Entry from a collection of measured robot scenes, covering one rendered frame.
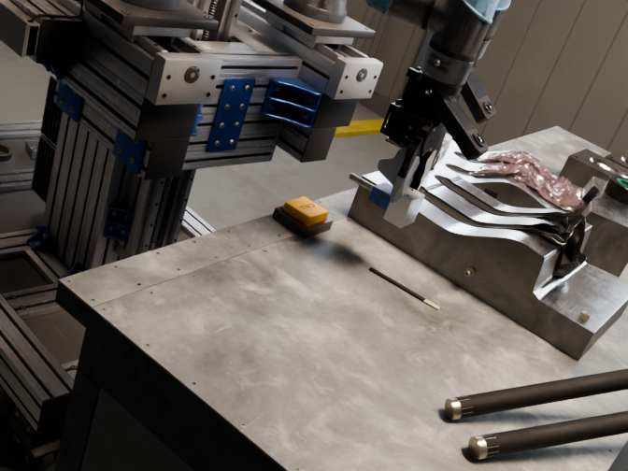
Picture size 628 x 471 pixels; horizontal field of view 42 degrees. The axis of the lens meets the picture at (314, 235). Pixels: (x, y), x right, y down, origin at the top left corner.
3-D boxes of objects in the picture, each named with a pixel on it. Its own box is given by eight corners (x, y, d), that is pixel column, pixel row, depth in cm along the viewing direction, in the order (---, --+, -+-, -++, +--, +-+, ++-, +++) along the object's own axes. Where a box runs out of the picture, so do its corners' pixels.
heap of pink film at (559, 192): (465, 177, 180) (479, 145, 176) (478, 155, 195) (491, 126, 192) (577, 224, 175) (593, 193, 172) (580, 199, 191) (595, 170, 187)
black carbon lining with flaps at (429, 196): (399, 194, 156) (417, 150, 152) (437, 181, 169) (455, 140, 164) (559, 289, 141) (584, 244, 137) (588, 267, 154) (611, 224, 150)
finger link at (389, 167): (369, 189, 136) (394, 139, 133) (398, 206, 133) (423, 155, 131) (362, 188, 133) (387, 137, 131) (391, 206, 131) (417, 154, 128)
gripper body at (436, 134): (399, 130, 138) (425, 64, 132) (441, 153, 134) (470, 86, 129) (377, 135, 131) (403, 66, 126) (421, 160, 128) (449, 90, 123)
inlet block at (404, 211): (338, 192, 140) (348, 164, 137) (353, 187, 144) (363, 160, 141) (400, 228, 134) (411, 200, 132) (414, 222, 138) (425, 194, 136)
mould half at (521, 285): (347, 216, 157) (370, 154, 151) (411, 192, 177) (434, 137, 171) (578, 361, 136) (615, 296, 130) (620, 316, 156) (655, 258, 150)
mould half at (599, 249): (405, 183, 181) (422, 139, 176) (429, 152, 204) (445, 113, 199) (619, 278, 173) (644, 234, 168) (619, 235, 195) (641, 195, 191)
